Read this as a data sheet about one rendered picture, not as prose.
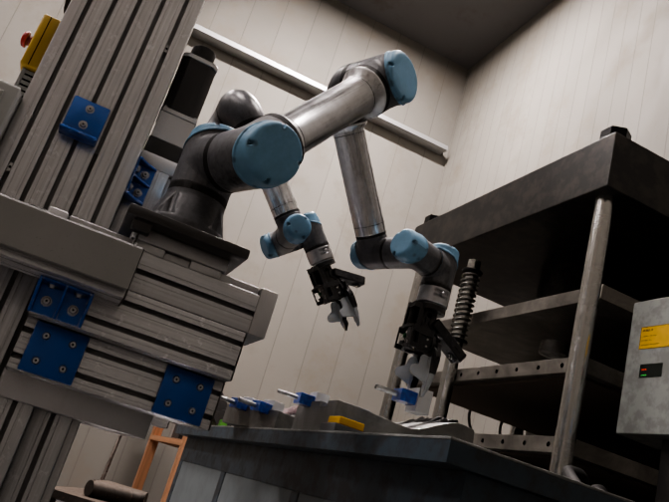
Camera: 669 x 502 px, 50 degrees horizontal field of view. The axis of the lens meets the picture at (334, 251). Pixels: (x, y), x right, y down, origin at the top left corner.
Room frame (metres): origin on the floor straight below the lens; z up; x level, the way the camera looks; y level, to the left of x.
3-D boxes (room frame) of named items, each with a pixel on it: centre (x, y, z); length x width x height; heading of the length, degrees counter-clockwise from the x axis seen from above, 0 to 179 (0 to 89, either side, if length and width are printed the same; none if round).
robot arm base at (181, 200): (1.30, 0.28, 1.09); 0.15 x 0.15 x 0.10
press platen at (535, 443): (2.73, -0.99, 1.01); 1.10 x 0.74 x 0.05; 19
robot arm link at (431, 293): (1.61, -0.26, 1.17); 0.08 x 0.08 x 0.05
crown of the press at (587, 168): (2.71, -0.95, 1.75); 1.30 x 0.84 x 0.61; 19
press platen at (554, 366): (2.73, -0.99, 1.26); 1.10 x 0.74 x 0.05; 19
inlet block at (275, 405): (1.97, 0.08, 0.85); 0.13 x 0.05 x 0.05; 126
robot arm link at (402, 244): (1.56, -0.17, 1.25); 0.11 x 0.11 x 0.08; 42
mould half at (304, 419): (1.87, -0.30, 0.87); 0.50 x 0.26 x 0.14; 109
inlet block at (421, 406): (1.60, -0.24, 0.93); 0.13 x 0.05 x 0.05; 109
